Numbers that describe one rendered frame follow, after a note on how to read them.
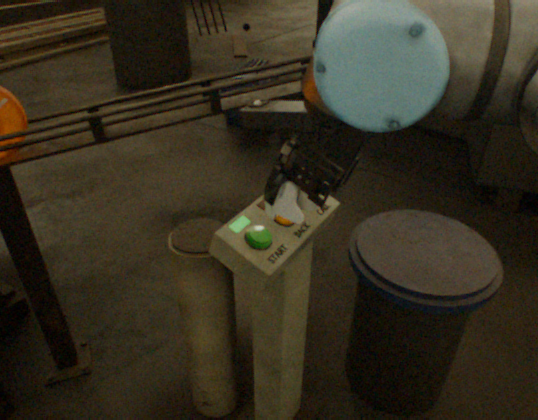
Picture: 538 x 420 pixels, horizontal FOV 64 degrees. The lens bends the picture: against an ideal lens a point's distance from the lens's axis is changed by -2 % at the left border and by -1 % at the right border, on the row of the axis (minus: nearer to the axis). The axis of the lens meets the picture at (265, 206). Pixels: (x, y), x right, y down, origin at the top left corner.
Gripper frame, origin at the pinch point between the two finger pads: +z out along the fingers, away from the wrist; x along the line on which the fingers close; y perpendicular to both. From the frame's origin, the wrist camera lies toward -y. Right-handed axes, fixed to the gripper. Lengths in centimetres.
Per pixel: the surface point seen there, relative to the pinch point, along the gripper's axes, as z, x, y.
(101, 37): 187, 249, -328
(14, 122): 15, -7, -52
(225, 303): 31.1, 2.4, -1.8
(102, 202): 103, 47, -88
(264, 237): 5.6, -0.2, 0.9
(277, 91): 5.5, 38.2, -22.8
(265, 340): 31.9, 2.2, 8.9
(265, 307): 23.3, 2.2, 5.8
